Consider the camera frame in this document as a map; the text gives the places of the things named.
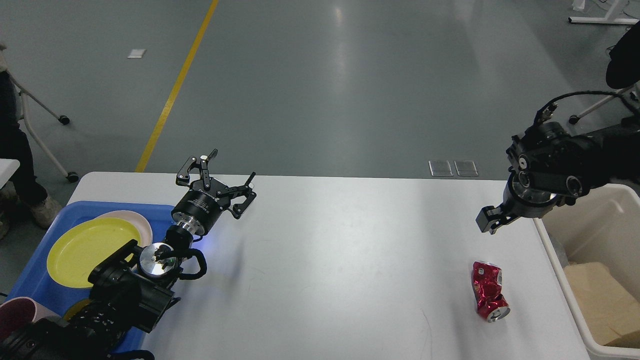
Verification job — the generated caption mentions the brown paper bag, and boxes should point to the brown paper bag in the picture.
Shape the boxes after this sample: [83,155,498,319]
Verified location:
[563,262,640,349]

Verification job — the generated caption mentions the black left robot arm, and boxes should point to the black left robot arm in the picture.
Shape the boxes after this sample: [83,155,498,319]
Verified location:
[1,149,257,360]

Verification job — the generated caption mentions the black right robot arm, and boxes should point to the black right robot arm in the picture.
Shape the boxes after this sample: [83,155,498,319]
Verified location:
[475,89,640,234]

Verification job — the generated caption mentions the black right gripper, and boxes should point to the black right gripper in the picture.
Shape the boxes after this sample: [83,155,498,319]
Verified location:
[475,175,561,235]

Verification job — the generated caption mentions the person at left edge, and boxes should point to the person at left edge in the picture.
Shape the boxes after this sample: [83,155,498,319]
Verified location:
[0,42,63,241]

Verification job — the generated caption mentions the white table frame background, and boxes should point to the white table frame background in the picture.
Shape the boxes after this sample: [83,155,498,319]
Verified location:
[567,0,639,26]

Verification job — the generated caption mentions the blue plastic tray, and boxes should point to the blue plastic tray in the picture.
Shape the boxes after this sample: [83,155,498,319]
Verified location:
[5,201,182,357]

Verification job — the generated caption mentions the pink mug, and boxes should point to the pink mug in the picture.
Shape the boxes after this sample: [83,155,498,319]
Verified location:
[0,296,60,342]

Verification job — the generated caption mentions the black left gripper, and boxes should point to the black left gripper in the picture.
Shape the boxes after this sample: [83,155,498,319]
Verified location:
[171,148,258,237]

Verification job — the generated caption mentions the white rolling stand left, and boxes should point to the white rolling stand left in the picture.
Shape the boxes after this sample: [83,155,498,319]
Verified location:
[5,67,80,183]

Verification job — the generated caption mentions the beige plastic bin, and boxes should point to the beige plastic bin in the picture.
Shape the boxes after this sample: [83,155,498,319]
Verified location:
[534,184,640,360]

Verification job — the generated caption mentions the white rolling chair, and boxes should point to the white rolling chair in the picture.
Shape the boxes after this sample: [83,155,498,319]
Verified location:
[567,82,639,126]

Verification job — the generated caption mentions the yellow plastic plate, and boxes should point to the yellow plastic plate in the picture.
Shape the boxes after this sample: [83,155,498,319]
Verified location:
[46,218,142,289]

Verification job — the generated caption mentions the crushed red soda can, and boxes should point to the crushed red soda can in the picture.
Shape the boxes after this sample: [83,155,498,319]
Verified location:
[471,260,511,323]

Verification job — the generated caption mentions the pink plate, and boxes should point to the pink plate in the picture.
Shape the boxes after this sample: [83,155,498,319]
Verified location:
[96,210,153,248]

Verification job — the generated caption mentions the floor outlet cover plates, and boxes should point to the floor outlet cover plates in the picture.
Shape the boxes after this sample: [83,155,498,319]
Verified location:
[428,160,479,178]

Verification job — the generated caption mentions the white paper scrap on floor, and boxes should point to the white paper scrap on floor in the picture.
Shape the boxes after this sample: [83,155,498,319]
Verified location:
[127,48,147,59]

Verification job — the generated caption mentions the person in black clothing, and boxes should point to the person in black clothing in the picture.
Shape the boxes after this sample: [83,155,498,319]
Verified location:
[605,23,640,89]

